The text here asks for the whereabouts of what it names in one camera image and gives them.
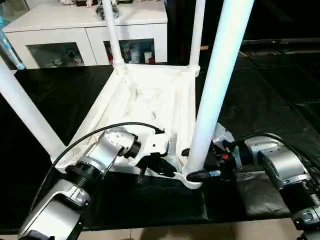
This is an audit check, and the white glass-door cabinet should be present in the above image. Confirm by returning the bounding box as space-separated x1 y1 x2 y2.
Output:
2 0 169 70

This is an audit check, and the black work mat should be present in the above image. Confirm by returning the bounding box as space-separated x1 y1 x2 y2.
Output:
0 47 320 232

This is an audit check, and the dark metal rail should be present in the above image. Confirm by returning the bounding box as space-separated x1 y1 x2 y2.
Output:
240 39 320 48

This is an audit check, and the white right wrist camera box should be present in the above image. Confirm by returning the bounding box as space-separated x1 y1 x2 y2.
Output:
212 122 237 150

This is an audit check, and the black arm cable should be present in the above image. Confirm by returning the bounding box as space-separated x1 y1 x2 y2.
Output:
232 132 320 176
30 122 166 216

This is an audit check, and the teal plastic object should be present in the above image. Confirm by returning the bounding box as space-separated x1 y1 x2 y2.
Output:
0 27 26 71

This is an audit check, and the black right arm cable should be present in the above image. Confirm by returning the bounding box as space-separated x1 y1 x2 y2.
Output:
232 132 320 176

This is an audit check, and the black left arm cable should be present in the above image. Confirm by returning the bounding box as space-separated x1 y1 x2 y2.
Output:
30 122 166 216

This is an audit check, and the dark bundle on cabinet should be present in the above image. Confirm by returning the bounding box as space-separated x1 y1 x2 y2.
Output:
102 2 121 20

